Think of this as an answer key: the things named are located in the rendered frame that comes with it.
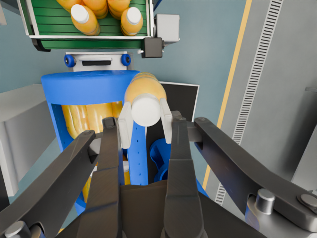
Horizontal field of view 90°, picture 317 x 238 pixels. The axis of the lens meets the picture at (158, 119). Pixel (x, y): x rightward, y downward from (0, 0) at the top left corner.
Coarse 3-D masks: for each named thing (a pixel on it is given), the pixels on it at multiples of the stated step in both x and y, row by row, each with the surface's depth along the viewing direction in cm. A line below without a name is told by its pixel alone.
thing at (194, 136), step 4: (172, 112) 17; (176, 112) 17; (172, 116) 16; (176, 116) 16; (180, 116) 16; (188, 124) 14; (192, 124) 14; (188, 128) 14; (192, 128) 14; (196, 128) 13; (188, 132) 14; (192, 132) 14; (196, 132) 14; (200, 132) 13; (192, 136) 14; (196, 136) 14; (200, 136) 14; (192, 140) 14; (196, 140) 14; (200, 140) 14
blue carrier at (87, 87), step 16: (48, 80) 38; (64, 80) 36; (80, 80) 36; (96, 80) 37; (112, 80) 38; (128, 80) 42; (48, 96) 40; (64, 96) 38; (80, 96) 37; (96, 96) 38; (112, 96) 40; (64, 128) 55; (144, 128) 54; (64, 144) 54; (144, 144) 55; (128, 160) 49; (144, 160) 56; (144, 176) 57; (80, 208) 52
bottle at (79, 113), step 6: (72, 108) 46; (78, 108) 46; (84, 108) 46; (72, 114) 47; (78, 114) 46; (84, 114) 47; (72, 120) 49; (78, 120) 47; (84, 120) 48; (78, 126) 48; (84, 126) 48; (78, 132) 49
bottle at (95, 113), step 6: (90, 108) 43; (96, 108) 43; (102, 108) 43; (108, 108) 45; (90, 114) 44; (96, 114) 43; (102, 114) 44; (108, 114) 45; (90, 120) 45; (96, 120) 44; (90, 126) 46; (96, 126) 45; (102, 126) 45; (96, 132) 45
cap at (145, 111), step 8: (144, 96) 20; (136, 104) 20; (144, 104) 20; (152, 104) 20; (136, 112) 20; (144, 112) 20; (152, 112) 20; (160, 112) 20; (136, 120) 20; (144, 120) 21; (152, 120) 21
